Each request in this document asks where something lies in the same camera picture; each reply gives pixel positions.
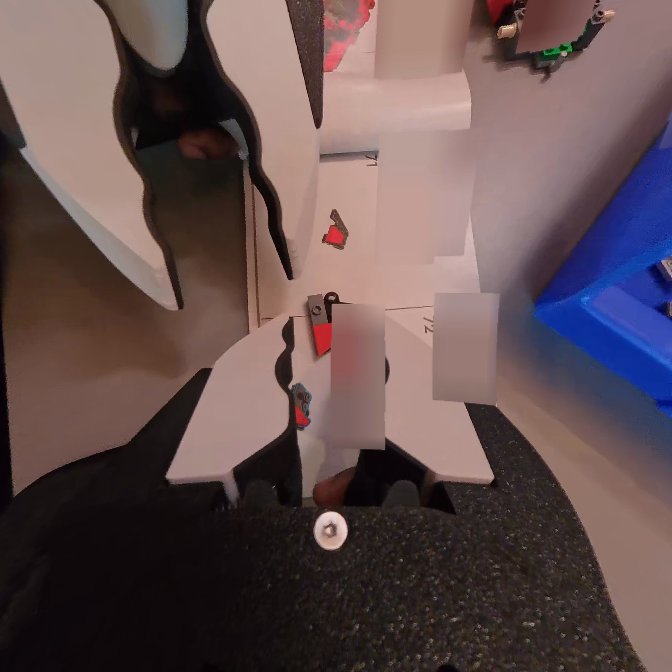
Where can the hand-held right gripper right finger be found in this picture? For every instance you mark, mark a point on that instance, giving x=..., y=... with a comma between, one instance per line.
x=414, y=420

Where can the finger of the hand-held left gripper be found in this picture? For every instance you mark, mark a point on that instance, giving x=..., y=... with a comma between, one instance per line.
x=63, y=131
x=278, y=131

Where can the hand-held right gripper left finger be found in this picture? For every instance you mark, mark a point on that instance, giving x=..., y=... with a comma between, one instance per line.
x=231, y=420

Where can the black and red brick assembly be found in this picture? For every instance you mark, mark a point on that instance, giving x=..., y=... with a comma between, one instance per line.
x=321, y=336

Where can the white building instruction booklet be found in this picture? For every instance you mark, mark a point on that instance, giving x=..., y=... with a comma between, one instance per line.
x=341, y=273

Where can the red brick-built toy car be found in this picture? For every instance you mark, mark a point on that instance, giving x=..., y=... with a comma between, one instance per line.
x=551, y=54

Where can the blue bin with divider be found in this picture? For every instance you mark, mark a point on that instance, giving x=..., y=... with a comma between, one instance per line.
x=603, y=262

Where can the pile of loose toy bricks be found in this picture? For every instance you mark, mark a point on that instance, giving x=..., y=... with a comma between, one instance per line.
x=666, y=267

